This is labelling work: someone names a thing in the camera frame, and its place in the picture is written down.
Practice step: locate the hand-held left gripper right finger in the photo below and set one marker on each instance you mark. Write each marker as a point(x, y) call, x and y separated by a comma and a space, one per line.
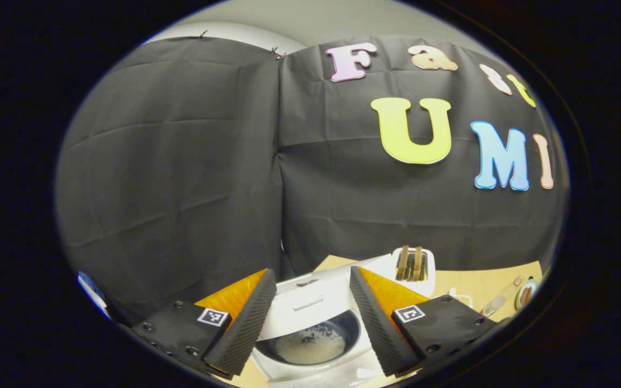
point(375, 323)

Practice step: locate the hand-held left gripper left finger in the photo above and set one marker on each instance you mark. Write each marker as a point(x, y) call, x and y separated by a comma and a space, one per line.
point(243, 328)

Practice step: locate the white rice cooker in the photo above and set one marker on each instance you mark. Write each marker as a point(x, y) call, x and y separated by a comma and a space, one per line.
point(310, 302)

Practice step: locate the uncooked white rice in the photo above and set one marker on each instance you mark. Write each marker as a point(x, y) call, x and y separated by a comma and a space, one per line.
point(310, 345)

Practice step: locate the white toaster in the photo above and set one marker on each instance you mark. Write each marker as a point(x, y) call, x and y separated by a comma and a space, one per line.
point(429, 269)

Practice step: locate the clear plastic bottle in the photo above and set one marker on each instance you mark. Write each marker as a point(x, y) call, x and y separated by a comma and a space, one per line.
point(499, 299)

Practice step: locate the black backdrop cloth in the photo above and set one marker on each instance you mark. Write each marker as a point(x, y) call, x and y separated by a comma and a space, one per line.
point(181, 188)

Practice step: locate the brown sausage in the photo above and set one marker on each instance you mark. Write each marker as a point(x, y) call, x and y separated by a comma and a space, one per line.
point(526, 295)

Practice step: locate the blue object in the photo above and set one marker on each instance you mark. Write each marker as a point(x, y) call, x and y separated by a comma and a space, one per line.
point(92, 293)

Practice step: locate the pale green plate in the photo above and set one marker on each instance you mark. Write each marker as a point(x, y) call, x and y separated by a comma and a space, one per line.
point(534, 291)

